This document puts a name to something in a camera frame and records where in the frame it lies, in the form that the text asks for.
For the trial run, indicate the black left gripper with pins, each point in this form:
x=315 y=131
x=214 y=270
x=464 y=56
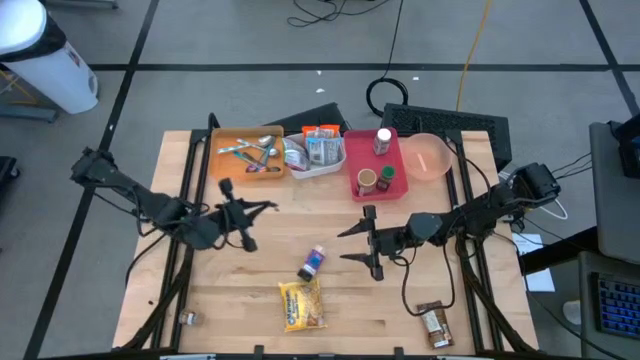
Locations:
x=235 y=215

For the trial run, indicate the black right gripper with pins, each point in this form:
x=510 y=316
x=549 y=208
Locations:
x=382 y=240

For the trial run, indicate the iridescent purple spoon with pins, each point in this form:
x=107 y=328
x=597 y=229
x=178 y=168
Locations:
x=260 y=167

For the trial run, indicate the purple garlic powder bottle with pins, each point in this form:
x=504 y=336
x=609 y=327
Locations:
x=312 y=263

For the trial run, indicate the all teal spoon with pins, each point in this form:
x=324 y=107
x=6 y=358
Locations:
x=245 y=158

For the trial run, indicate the gold lid jar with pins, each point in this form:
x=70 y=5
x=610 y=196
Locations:
x=366 y=181

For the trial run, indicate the green spice bottle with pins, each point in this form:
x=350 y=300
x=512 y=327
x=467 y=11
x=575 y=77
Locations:
x=386 y=177

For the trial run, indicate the yellow creamy chicken ramen packet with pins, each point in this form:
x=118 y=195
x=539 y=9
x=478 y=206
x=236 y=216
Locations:
x=301 y=305

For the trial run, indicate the yellow red blue ramen packet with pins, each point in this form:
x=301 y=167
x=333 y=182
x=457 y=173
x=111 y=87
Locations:
x=324 y=150

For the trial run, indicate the orange chicken ramen packet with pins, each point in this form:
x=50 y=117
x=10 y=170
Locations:
x=320 y=130

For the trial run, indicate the bagel sesame seasoning bottle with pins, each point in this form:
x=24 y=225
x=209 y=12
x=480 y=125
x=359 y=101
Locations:
x=382 y=141

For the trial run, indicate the brown snack packet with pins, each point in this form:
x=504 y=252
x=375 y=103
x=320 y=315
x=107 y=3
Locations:
x=435 y=325

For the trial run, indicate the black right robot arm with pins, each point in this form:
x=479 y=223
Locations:
x=490 y=205

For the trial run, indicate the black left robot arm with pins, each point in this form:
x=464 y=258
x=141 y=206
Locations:
x=150 y=202

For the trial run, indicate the orange plastic bin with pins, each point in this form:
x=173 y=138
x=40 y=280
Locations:
x=247 y=155

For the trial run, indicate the white plastic bin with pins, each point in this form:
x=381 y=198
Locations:
x=315 y=170

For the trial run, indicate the pink plastic bin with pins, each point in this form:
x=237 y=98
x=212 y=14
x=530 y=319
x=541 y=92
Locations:
x=372 y=165

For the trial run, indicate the black folded mat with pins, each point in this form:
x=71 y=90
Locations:
x=315 y=120

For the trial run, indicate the translucent pink bowl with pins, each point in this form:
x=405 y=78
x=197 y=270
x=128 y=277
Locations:
x=426 y=156

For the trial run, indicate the black table clamp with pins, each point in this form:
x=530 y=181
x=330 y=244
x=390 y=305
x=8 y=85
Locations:
x=398 y=351
x=258 y=350

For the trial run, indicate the white paper sheet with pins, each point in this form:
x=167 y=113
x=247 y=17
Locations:
x=542 y=280

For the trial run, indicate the white trash can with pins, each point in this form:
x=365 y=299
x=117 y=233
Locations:
x=55 y=75

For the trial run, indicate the blue backlit keyboard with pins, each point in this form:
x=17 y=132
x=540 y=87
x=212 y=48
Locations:
x=620 y=305

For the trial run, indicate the black device on desk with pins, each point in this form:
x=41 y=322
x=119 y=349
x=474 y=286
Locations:
x=630 y=150

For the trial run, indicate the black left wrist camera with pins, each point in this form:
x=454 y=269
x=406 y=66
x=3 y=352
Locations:
x=202 y=234

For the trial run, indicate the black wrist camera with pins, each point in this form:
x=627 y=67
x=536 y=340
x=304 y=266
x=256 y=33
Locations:
x=425 y=227
x=202 y=234

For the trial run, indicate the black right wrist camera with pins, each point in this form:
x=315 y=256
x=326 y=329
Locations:
x=425 y=227

